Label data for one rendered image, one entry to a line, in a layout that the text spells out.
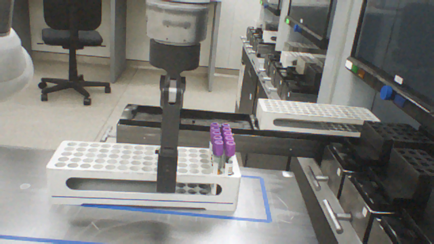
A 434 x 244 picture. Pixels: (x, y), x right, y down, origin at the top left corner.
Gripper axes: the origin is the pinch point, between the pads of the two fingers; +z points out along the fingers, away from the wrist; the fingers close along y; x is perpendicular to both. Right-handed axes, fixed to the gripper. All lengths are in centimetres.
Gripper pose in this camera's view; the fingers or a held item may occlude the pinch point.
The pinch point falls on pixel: (167, 163)
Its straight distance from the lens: 68.3
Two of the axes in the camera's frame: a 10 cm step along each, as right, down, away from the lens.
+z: -1.0, 9.3, 3.6
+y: 0.9, 3.7, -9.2
